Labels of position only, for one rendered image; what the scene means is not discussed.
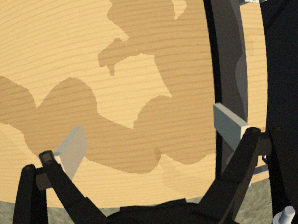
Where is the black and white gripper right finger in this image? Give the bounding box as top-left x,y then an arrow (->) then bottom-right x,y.
180,103 -> 298,224

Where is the black rectangular bar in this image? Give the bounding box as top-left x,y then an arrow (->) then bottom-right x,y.
203,0 -> 248,179

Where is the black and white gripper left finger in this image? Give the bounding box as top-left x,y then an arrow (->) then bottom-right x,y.
12,125 -> 115,224

